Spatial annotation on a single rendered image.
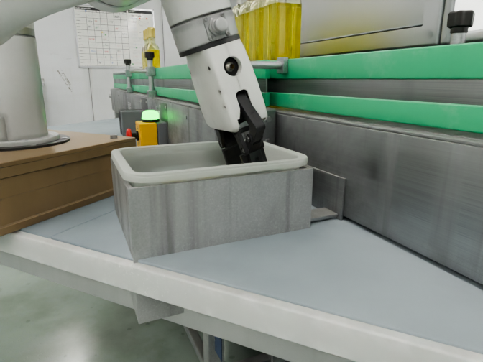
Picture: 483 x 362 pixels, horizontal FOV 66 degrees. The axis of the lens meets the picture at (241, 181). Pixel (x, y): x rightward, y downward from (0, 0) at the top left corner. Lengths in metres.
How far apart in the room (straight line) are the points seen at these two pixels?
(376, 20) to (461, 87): 0.36
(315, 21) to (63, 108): 5.87
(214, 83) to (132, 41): 6.22
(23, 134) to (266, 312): 0.44
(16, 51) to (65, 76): 5.92
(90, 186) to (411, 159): 0.44
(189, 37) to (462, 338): 0.37
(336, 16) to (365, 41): 0.11
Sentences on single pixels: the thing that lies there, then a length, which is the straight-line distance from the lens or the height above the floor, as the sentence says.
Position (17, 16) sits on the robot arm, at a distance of 0.38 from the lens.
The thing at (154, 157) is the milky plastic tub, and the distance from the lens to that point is 0.55.
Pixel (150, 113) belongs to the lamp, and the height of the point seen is 0.85.
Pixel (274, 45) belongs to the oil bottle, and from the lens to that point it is 0.73.
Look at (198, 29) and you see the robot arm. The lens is 0.44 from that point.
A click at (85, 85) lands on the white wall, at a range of 6.55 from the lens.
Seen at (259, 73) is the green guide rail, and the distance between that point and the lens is 0.70.
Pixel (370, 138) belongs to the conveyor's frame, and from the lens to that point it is 0.47.
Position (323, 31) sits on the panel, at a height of 1.03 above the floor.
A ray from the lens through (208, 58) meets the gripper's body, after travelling 0.43.
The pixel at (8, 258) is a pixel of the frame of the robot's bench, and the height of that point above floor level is 0.67.
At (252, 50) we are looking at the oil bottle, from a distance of 0.81.
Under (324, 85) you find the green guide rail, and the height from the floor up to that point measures 0.92.
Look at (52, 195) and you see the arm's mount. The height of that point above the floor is 0.78.
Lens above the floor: 0.93
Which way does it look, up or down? 15 degrees down
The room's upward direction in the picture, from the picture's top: straight up
